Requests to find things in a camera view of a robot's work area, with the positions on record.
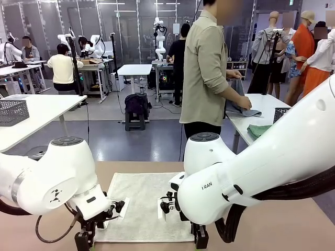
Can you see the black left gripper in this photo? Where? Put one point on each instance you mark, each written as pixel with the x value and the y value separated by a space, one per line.
pixel 91 225

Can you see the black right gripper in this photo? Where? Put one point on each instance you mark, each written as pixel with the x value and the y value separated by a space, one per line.
pixel 199 227

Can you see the white terry towel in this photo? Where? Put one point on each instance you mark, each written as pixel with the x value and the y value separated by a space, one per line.
pixel 141 188

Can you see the grey blue towel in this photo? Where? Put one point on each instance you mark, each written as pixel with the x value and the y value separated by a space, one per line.
pixel 251 113

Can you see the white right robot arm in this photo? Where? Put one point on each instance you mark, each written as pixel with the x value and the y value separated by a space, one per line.
pixel 235 177

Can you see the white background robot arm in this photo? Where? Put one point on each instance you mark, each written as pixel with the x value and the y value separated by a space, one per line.
pixel 159 49
pixel 13 49
pixel 62 39
pixel 98 45

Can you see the person's right forearm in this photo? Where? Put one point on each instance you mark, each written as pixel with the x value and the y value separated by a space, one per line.
pixel 233 94

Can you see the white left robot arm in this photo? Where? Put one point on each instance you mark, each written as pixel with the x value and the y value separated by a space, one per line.
pixel 52 172

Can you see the grey perforated plastic basket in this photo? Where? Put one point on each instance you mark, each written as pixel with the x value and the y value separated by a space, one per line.
pixel 13 112
pixel 280 115

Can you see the person's right hand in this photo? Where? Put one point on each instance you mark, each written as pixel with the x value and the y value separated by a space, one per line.
pixel 246 102

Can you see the person's left hand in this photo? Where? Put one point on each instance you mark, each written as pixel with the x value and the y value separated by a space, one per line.
pixel 235 74

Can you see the grey round metal base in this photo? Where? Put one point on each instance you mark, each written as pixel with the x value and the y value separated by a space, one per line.
pixel 38 154

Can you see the green terry towel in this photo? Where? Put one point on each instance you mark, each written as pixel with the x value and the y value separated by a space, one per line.
pixel 257 130

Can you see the steel travel mug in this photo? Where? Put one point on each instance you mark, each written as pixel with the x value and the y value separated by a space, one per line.
pixel 142 91

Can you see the person in beige shirt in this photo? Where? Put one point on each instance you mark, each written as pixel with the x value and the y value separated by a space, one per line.
pixel 201 65

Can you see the seated person in cream shirt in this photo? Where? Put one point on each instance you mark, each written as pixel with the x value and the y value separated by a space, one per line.
pixel 62 68

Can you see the white lab desk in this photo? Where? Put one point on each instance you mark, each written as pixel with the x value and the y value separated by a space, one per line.
pixel 91 66
pixel 15 70

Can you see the white shoe rack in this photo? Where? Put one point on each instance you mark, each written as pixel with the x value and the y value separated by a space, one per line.
pixel 240 68

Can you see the white standing desk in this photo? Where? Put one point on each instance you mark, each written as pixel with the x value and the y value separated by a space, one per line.
pixel 134 69

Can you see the brown cardboard box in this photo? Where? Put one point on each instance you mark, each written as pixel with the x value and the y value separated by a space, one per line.
pixel 90 61

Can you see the black hat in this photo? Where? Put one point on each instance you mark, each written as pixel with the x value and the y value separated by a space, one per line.
pixel 19 65

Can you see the standing person in black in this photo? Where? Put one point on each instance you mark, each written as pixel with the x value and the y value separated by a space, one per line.
pixel 179 52

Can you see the man in grey hoodie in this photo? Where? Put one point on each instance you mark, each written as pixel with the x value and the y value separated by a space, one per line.
pixel 31 52

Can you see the dark haired leaning person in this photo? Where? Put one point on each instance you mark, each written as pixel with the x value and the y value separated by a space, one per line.
pixel 83 43

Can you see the mannequin in grey shirt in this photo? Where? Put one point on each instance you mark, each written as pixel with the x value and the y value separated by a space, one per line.
pixel 264 44

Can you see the black tripod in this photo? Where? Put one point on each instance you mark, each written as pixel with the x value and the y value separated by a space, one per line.
pixel 274 44

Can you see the person in floral shirt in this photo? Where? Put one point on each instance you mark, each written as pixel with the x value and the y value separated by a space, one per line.
pixel 291 49

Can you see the mannequin in orange jacket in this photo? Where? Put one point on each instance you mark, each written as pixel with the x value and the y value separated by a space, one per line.
pixel 305 41

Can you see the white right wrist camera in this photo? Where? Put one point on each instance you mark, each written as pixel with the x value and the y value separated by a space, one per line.
pixel 162 209

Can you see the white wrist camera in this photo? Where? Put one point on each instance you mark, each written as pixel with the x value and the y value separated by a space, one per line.
pixel 162 209
pixel 125 207

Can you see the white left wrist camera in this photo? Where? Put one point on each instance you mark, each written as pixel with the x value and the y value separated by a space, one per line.
pixel 125 207

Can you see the black camera stand pole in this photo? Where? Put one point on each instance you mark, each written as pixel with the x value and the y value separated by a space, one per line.
pixel 76 65
pixel 113 57

